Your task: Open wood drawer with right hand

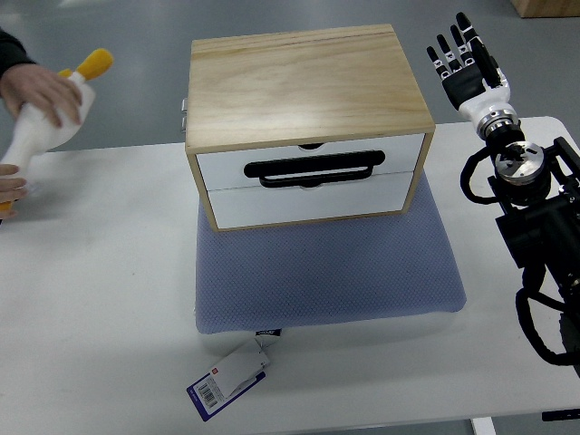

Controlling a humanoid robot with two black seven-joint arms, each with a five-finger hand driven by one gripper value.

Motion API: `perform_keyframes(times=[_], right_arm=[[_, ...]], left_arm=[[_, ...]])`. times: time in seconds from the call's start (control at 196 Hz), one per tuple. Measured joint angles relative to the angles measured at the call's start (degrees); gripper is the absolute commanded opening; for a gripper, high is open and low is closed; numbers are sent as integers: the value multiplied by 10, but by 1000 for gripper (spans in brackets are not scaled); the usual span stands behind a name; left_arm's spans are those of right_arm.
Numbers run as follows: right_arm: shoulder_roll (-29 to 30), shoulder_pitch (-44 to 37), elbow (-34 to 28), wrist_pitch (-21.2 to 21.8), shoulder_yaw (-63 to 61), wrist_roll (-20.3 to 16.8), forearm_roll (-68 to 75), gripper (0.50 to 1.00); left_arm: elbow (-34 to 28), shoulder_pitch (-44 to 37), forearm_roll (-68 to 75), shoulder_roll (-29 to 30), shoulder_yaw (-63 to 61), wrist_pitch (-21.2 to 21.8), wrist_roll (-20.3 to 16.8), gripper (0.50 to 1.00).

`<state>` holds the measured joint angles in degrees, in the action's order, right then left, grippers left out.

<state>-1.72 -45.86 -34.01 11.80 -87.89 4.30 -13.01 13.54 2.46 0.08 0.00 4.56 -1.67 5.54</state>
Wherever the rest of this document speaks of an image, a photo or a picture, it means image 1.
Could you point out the dark jacket sleeve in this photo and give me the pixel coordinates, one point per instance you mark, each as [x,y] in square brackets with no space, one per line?
[13,53]

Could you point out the wooden drawer cabinet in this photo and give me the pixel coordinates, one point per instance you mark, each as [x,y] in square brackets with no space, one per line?
[306,89]

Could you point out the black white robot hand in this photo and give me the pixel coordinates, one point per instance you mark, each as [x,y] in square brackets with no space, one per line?
[471,78]

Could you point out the person left hand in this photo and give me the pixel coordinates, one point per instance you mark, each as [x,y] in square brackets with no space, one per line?
[13,188]

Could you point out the black object at table edge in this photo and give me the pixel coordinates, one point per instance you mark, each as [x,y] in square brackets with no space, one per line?
[561,415]

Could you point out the cardboard box corner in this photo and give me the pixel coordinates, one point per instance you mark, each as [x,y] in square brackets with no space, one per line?
[547,8]

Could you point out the blue grey cushion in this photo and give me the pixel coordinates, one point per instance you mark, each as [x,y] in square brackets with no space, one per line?
[327,273]

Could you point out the white blue product tag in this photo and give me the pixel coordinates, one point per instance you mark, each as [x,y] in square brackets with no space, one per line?
[229,379]

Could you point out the white lower drawer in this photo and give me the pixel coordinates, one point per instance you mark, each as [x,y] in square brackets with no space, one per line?
[259,206]

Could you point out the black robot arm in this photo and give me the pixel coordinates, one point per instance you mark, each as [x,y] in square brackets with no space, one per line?
[537,189]

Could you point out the white drawer black handle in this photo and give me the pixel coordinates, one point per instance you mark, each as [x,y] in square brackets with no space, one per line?
[245,168]

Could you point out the person right hand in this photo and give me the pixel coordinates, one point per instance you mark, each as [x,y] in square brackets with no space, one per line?
[46,90]

